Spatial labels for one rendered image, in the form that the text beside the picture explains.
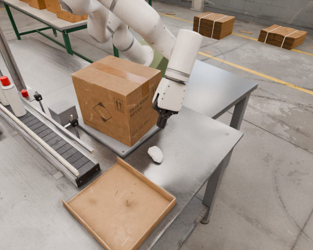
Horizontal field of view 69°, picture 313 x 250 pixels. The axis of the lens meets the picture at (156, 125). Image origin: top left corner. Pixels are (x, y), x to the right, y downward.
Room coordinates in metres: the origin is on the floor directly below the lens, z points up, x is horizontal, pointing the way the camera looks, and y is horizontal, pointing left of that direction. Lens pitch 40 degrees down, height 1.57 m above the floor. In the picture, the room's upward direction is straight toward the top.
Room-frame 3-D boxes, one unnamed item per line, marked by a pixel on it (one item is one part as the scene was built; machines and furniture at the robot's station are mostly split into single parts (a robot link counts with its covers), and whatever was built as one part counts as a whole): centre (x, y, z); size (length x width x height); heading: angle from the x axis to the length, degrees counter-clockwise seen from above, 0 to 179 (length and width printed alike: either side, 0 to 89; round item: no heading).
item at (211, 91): (1.30, -0.03, 0.81); 0.90 x 0.90 x 0.04; 44
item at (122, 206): (0.43, 0.13, 0.85); 0.30 x 0.26 x 0.04; 50
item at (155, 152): (0.66, 0.00, 0.85); 0.08 x 0.07 x 0.04; 178
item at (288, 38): (4.30, -2.34, 0.11); 0.65 x 0.54 x 0.22; 41
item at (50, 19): (3.66, 1.54, 0.39); 2.20 x 0.80 x 0.78; 44
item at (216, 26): (4.81, -1.15, 0.16); 0.65 x 0.54 x 0.32; 49
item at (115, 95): (0.88, 0.17, 0.99); 0.30 x 0.24 x 0.27; 56
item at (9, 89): (0.90, 0.67, 0.98); 0.05 x 0.05 x 0.20
